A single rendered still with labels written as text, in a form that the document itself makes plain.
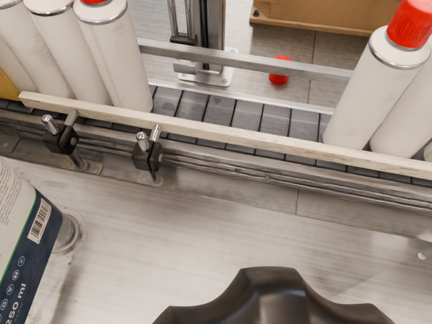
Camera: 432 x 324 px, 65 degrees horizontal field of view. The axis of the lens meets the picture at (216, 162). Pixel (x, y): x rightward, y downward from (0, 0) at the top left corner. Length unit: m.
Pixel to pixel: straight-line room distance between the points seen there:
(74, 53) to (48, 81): 0.08
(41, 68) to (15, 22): 0.06
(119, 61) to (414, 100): 0.30
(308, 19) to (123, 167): 0.41
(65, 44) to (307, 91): 0.36
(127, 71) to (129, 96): 0.04
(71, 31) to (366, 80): 0.29
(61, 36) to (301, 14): 0.41
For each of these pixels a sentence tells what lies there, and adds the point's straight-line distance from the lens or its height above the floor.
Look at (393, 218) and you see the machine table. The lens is 0.50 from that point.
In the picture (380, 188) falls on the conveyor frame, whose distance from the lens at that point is 0.46.
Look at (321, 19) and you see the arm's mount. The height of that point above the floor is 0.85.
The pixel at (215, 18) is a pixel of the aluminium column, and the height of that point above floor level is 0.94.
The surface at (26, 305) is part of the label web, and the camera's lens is 0.37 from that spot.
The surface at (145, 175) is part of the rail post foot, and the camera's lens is 0.48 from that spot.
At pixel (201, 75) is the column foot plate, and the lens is 0.58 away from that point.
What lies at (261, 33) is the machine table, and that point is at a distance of 0.66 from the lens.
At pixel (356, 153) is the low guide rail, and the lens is 0.42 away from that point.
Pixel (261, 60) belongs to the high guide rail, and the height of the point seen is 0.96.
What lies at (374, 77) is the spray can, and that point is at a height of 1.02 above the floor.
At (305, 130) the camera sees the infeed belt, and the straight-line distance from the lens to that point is 0.46.
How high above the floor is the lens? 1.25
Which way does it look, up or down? 61 degrees down
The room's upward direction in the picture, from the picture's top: straight up
